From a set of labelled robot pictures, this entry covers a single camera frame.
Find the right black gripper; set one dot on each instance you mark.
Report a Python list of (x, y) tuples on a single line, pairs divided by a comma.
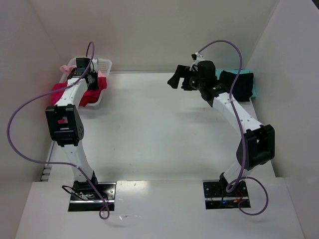
[(187, 80)]

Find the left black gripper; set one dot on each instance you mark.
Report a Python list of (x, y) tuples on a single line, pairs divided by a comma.
[(92, 79)]

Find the magenta t shirt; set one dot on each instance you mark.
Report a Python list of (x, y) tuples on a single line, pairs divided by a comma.
[(90, 96)]

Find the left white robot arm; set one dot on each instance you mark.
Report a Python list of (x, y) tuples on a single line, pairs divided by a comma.
[(67, 130)]

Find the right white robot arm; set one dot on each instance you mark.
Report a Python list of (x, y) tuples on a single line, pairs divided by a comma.
[(257, 144)]

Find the white plastic basket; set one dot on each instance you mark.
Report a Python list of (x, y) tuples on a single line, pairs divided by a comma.
[(101, 64)]

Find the light pink t shirt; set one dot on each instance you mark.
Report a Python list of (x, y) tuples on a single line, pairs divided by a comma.
[(102, 78)]

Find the teal folded t shirt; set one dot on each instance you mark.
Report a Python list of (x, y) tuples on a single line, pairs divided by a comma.
[(243, 71)]

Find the black folded t shirt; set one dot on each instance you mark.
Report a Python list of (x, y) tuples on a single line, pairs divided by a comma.
[(243, 88)]

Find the metal table edge bracket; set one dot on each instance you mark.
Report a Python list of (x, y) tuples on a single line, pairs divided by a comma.
[(45, 173)]

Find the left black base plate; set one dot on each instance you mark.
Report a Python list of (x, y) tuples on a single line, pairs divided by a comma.
[(89, 201)]

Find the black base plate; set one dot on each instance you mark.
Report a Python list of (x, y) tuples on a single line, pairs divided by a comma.
[(89, 201), (218, 198)]

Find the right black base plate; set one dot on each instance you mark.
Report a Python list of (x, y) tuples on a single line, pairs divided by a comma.
[(218, 198)]

